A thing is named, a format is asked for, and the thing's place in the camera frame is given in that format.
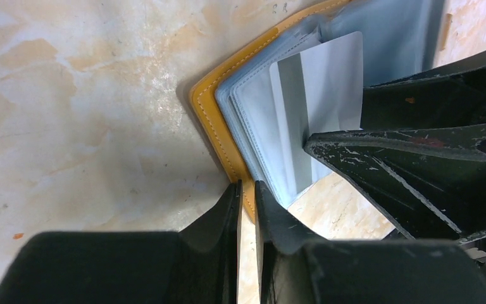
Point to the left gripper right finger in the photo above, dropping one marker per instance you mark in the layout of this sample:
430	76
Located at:
296	265

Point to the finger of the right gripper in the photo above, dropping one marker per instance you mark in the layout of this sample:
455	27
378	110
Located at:
430	183
451	95

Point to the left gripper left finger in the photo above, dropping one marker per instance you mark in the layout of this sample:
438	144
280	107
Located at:
198	264

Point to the thin white credit card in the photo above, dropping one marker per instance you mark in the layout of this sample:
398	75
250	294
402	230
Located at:
318	89

